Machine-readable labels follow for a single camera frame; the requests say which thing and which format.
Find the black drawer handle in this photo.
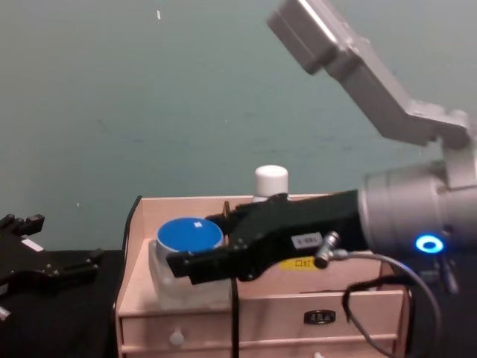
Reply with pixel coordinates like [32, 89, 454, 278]
[303, 309, 337, 325]

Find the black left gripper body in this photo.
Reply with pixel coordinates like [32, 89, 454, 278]
[0, 235, 61, 300]

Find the black looped cable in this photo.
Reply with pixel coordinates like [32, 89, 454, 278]
[341, 274, 417, 326]

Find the pale wooden drawer organizer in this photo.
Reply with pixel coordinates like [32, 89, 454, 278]
[113, 193, 415, 358]

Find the right robot arm with grey camera bracket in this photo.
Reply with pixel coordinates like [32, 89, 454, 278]
[266, 0, 477, 295]

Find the yellow label sticker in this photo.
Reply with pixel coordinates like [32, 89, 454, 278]
[278, 257, 318, 271]

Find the grey cable with silver plug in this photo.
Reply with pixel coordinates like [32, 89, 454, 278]
[314, 230, 444, 356]

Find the round container with blue lid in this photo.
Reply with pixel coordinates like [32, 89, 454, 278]
[155, 217, 225, 259]

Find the clear plastic case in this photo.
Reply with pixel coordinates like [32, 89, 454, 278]
[148, 238, 233, 310]

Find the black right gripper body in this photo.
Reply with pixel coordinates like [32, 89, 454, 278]
[227, 189, 369, 282]

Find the black cloth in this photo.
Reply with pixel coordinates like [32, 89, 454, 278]
[0, 247, 477, 358]

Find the white bottle cap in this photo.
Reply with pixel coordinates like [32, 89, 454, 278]
[253, 164, 290, 203]

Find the black straight cable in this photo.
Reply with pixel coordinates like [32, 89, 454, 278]
[230, 277, 241, 358]

